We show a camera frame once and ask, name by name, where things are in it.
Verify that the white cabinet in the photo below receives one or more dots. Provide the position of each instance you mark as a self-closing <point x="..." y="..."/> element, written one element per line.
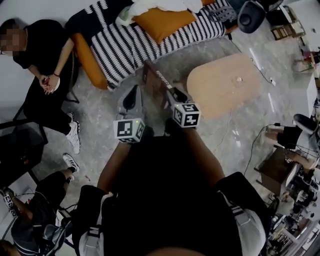
<point x="312" y="95"/>

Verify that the black mesh office chair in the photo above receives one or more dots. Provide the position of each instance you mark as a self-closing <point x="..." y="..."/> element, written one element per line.
<point x="53" y="235"/>

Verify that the white power strip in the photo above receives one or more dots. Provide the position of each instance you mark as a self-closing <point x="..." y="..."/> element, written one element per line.
<point x="272" y="82"/>

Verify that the black white sneaker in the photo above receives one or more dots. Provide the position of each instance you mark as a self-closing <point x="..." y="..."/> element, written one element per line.
<point x="71" y="162"/>

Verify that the person's right forearm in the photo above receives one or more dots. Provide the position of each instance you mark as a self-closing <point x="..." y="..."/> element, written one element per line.
<point x="205" y="155"/>

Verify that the dark round speaker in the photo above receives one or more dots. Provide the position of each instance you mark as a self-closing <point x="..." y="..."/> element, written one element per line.
<point x="250" y="18"/>

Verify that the small clear lid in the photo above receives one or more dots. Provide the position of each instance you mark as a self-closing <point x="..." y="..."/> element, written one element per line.
<point x="239" y="79"/>

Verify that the wooden coffee table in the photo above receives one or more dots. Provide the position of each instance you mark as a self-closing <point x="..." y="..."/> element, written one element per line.
<point x="220" y="95"/>

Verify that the brown magazine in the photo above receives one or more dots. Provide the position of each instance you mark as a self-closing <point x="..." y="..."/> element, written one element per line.
<point x="155" y="82"/>

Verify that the black glass cabinet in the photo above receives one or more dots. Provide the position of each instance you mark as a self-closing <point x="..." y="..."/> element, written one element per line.
<point x="20" y="150"/>

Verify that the orange cushion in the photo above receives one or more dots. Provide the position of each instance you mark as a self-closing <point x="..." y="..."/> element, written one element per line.
<point x="162" y="22"/>

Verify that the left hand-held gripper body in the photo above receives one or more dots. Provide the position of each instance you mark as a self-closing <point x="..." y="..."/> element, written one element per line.
<point x="125" y="130"/>

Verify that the person's left forearm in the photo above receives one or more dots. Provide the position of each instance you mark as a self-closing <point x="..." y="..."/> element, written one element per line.
<point x="112" y="167"/>

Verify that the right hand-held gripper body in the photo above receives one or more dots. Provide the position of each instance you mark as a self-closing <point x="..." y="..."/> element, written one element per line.
<point x="187" y="115"/>

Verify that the person's black shirt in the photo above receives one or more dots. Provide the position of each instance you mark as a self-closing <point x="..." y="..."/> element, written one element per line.
<point x="162" y="200"/>

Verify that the white round disc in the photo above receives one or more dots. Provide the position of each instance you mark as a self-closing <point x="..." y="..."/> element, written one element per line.
<point x="58" y="85"/>

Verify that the orange sofa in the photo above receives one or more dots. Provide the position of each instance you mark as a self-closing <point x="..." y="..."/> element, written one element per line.
<point x="90" y="67"/>

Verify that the dark brown side table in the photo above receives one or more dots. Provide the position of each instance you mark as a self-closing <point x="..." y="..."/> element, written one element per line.
<point x="275" y="170"/>

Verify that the person's black trousers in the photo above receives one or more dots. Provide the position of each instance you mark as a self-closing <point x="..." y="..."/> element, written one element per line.
<point x="172" y="127"/>

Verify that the grey knit cloth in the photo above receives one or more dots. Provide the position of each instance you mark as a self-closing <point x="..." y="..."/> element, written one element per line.
<point x="222" y="12"/>

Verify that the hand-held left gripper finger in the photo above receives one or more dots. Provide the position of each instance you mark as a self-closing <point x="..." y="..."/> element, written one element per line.
<point x="138" y="105"/>
<point x="120" y="105"/>

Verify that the wooden crate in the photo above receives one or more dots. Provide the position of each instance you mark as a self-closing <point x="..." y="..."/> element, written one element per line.
<point x="287" y="31"/>

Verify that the white cloth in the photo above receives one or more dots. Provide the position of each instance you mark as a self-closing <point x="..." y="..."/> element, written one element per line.
<point x="150" y="3"/>

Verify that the black white striped sofa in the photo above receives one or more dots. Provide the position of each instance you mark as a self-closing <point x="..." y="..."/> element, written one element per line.
<point x="125" y="50"/>

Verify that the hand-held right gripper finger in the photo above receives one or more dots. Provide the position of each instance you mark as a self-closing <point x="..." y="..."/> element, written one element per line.
<point x="182" y="98"/>
<point x="172" y="100"/>

